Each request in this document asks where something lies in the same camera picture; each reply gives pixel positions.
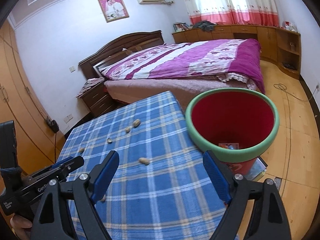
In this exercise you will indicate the blue plaid cloth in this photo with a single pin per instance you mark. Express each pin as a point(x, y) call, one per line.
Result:
point(172, 197)

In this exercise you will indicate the books under bin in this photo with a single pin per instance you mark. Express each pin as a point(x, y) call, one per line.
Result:
point(258, 170)

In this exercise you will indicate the floral pink curtains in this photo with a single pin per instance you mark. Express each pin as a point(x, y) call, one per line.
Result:
point(233, 12)

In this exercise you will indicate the person left hand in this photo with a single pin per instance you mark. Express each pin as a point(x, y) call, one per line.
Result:
point(20, 226)

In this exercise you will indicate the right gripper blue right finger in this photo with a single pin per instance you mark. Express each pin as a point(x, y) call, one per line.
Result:
point(220, 176)

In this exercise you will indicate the black bag on wardrobe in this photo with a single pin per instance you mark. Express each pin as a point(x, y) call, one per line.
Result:
point(52, 124)

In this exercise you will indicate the red bin with green rim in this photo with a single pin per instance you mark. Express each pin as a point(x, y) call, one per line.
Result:
point(237, 125)

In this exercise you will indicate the folded cloth on nightstand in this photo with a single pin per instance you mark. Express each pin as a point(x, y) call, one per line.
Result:
point(90, 83)

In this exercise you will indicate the books on cabinet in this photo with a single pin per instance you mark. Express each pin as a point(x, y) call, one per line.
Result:
point(178, 27)

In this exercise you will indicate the dark wooden nightstand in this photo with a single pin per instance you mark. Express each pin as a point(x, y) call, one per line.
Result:
point(98, 100)

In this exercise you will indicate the purple floral quilt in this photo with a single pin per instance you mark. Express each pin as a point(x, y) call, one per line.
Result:
point(225, 58)

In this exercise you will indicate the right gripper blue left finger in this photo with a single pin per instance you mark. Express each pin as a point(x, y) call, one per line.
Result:
point(101, 176)

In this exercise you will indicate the large wooden wardrobe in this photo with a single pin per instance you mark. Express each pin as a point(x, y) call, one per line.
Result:
point(37, 145)

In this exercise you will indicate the dark clothes pile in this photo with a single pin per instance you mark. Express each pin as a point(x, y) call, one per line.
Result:
point(206, 26)

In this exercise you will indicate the wooden bed with headboard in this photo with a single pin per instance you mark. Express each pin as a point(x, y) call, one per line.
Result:
point(122, 47)

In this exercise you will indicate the framed wedding photo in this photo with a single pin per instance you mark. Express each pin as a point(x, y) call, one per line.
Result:
point(113, 10)

